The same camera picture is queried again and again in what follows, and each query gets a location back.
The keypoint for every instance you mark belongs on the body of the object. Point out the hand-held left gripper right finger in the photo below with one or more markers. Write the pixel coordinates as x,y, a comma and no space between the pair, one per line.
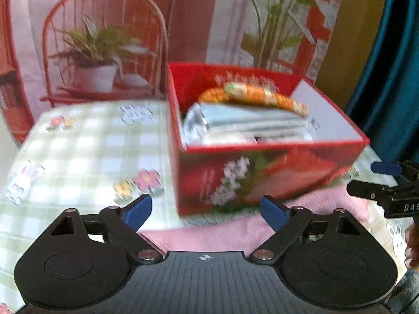
273,212

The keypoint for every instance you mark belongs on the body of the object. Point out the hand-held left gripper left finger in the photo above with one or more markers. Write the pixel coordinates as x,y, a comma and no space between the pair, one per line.
139,211

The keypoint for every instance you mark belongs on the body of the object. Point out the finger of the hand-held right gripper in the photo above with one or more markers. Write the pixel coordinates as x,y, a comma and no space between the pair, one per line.
386,168
401,201

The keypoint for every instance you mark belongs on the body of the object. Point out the pink cloth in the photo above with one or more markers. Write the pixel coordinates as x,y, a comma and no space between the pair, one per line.
209,235

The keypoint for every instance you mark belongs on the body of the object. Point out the red cardboard box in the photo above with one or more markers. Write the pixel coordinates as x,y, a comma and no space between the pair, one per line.
203,176

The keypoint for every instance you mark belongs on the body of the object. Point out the silver foil packets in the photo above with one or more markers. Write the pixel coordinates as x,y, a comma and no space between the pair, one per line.
242,124

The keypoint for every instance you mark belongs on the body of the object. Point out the orange snack packet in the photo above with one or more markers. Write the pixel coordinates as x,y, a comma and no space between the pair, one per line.
252,95

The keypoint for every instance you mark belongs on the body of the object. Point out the person's right hand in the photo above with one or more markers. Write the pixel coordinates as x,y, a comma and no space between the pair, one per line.
413,248

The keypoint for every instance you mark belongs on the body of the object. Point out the checked bunny print tablecloth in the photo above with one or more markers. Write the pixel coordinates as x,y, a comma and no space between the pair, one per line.
81,144

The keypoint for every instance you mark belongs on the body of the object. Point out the blue curtain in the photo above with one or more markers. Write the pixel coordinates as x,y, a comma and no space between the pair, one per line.
389,72

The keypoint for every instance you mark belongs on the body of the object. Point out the printed room scene wall cloth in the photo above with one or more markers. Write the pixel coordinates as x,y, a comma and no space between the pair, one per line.
196,16

